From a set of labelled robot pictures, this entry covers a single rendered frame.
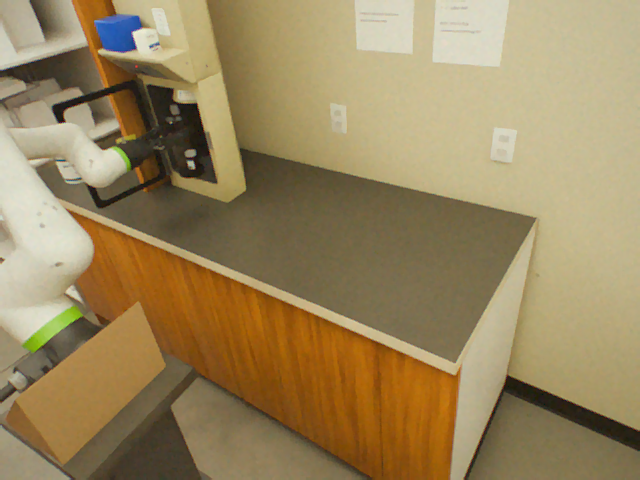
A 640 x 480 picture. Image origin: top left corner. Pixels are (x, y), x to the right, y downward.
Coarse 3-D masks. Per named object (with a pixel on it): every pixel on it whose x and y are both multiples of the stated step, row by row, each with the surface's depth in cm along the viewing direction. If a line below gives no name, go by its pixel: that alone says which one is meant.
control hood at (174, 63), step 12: (168, 48) 157; (120, 60) 161; (132, 60) 156; (144, 60) 151; (156, 60) 148; (168, 60) 148; (180, 60) 152; (168, 72) 154; (180, 72) 153; (192, 72) 157
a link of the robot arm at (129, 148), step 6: (120, 144) 160; (126, 144) 160; (132, 144) 161; (126, 150) 159; (132, 150) 160; (138, 150) 162; (132, 156) 160; (138, 156) 162; (132, 162) 160; (138, 162) 163; (132, 168) 162
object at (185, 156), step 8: (184, 120) 173; (168, 128) 175; (176, 128) 174; (184, 128) 174; (192, 136) 178; (184, 144) 177; (192, 144) 179; (176, 152) 180; (184, 152) 179; (192, 152) 180; (176, 160) 183; (184, 160) 181; (192, 160) 182; (200, 160) 185; (184, 168) 183; (192, 168) 183
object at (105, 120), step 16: (128, 80) 174; (112, 96) 171; (128, 96) 175; (64, 112) 161; (80, 112) 165; (96, 112) 169; (112, 112) 173; (128, 112) 177; (96, 128) 171; (112, 128) 175; (128, 128) 179; (144, 128) 184; (112, 144) 177; (128, 176) 185; (144, 176) 190; (112, 192) 183
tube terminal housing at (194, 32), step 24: (120, 0) 160; (144, 0) 153; (168, 0) 147; (192, 0) 150; (144, 24) 159; (168, 24) 153; (192, 24) 152; (192, 48) 154; (216, 48) 169; (216, 72) 165; (216, 96) 168; (216, 120) 170; (216, 144) 173; (216, 168) 179; (240, 168) 187; (216, 192) 187; (240, 192) 191
